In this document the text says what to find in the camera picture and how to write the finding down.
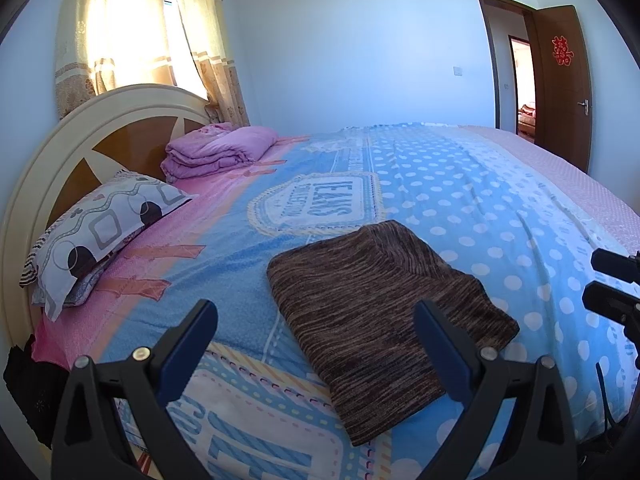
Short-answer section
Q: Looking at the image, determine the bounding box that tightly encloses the beige patterned curtain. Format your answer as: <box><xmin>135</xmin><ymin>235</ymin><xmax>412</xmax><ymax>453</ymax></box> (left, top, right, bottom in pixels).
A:
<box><xmin>54</xmin><ymin>0</ymin><xmax>251</xmax><ymax>128</ymax></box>

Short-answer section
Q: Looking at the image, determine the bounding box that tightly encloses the black cloth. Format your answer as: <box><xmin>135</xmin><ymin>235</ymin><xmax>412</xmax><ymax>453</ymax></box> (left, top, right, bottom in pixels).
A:
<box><xmin>2</xmin><ymin>335</ymin><xmax>71</xmax><ymax>451</ymax></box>

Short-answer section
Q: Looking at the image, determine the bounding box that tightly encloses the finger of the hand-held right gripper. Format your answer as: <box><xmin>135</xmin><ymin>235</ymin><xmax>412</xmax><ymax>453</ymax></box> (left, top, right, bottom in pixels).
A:
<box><xmin>583</xmin><ymin>281</ymin><xmax>640</xmax><ymax>333</ymax></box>
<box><xmin>591</xmin><ymin>249</ymin><xmax>640</xmax><ymax>283</ymax></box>

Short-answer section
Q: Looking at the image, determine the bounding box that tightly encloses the cream and wood headboard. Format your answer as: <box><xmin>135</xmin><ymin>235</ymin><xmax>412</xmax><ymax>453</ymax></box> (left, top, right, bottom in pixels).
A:
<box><xmin>0</xmin><ymin>84</ymin><xmax>213</xmax><ymax>351</ymax></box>

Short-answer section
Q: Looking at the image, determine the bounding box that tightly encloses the brown wooden door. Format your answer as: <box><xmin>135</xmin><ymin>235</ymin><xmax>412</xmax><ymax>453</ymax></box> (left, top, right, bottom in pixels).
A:
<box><xmin>525</xmin><ymin>5</ymin><xmax>593</xmax><ymax>173</ymax></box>

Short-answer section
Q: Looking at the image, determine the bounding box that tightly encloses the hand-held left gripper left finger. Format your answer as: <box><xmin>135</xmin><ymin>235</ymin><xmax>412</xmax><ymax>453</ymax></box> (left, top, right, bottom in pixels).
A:
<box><xmin>50</xmin><ymin>299</ymin><xmax>219</xmax><ymax>480</ymax></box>

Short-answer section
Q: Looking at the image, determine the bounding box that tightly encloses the brown knit sweater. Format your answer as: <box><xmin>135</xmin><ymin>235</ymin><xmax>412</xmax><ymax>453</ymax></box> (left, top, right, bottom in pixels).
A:
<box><xmin>266</xmin><ymin>220</ymin><xmax>521</xmax><ymax>447</ymax></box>

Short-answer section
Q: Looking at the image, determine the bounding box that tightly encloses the brown door frame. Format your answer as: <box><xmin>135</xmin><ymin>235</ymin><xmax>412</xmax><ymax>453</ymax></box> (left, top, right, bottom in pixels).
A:
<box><xmin>475</xmin><ymin>0</ymin><xmax>538</xmax><ymax>136</ymax></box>

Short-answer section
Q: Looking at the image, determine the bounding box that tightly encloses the bed with blue patterned sheet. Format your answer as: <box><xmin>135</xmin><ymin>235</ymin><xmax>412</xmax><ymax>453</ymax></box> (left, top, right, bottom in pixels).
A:
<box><xmin>35</xmin><ymin>122</ymin><xmax>640</xmax><ymax>480</ymax></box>

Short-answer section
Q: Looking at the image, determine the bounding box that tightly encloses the black cable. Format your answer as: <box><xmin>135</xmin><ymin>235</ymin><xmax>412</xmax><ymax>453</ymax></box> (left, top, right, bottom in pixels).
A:
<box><xmin>595</xmin><ymin>360</ymin><xmax>617</xmax><ymax>441</ymax></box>

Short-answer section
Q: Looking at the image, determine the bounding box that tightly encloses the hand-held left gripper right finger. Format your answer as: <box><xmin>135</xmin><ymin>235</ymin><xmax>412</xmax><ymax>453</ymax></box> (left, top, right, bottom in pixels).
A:
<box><xmin>413</xmin><ymin>300</ymin><xmax>581</xmax><ymax>480</ymax></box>

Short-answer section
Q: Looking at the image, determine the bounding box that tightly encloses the pink dotted bedsheet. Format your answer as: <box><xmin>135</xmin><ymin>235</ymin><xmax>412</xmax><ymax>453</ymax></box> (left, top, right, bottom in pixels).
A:
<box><xmin>460</xmin><ymin>125</ymin><xmax>640</xmax><ymax>256</ymax></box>

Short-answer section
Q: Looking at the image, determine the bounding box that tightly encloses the red paper door decoration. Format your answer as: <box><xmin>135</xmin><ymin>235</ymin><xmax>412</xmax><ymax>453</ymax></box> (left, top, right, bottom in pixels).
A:
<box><xmin>551</xmin><ymin>35</ymin><xmax>574</xmax><ymax>66</ymax></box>

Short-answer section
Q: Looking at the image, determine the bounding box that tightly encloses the folded pink quilt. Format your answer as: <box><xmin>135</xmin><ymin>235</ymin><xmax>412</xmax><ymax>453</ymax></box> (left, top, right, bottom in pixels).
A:
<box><xmin>161</xmin><ymin>121</ymin><xmax>280</xmax><ymax>184</ymax></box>

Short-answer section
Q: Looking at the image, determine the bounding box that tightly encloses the grey patterned pillow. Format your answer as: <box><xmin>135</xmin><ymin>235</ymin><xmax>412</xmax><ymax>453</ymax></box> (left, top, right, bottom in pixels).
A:
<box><xmin>19</xmin><ymin>169</ymin><xmax>200</xmax><ymax>322</ymax></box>

